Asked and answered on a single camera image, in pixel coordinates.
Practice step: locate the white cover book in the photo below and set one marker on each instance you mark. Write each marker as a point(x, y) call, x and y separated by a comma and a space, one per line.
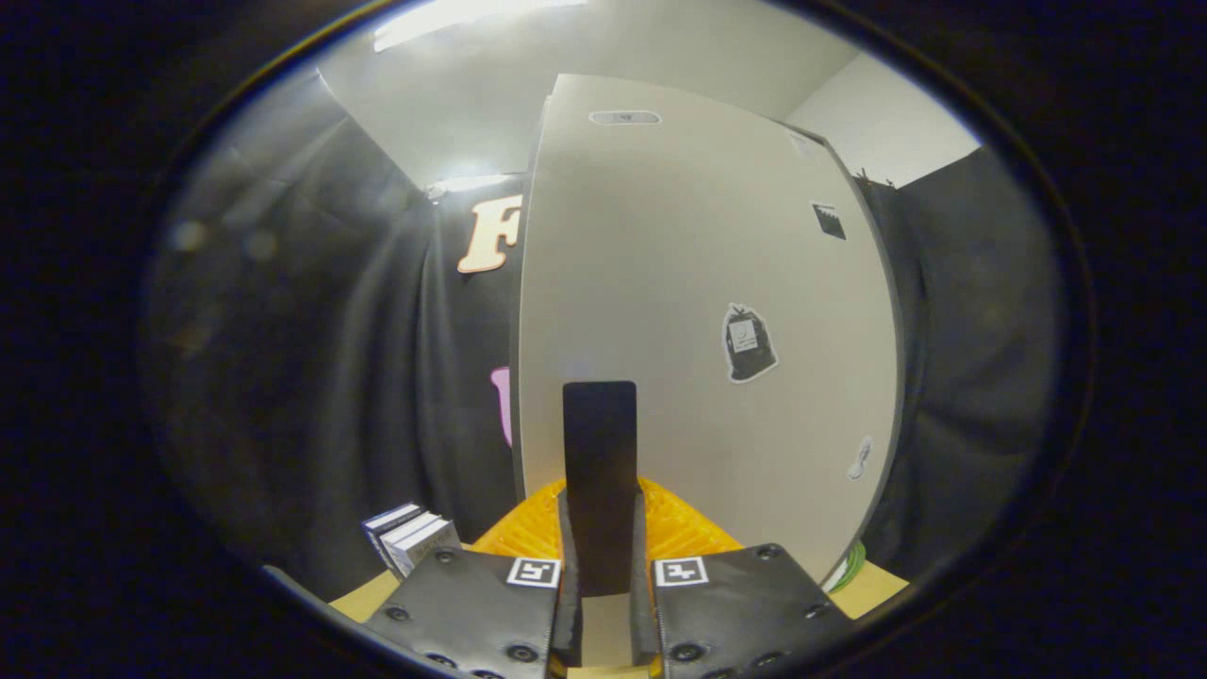
point(426, 542)

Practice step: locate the white shoe cabinet door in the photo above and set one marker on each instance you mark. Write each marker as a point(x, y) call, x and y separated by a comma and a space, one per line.
point(679, 245)

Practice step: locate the blue spine book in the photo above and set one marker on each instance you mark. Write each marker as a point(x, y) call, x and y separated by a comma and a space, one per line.
point(379, 524)

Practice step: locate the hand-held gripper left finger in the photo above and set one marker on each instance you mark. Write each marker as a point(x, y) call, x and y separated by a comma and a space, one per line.
point(569, 604)

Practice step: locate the red and green soft object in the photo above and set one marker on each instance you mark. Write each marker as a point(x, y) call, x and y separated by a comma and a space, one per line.
point(851, 566)

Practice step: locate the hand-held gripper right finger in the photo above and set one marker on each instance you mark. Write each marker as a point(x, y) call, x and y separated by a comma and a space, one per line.
point(644, 604)

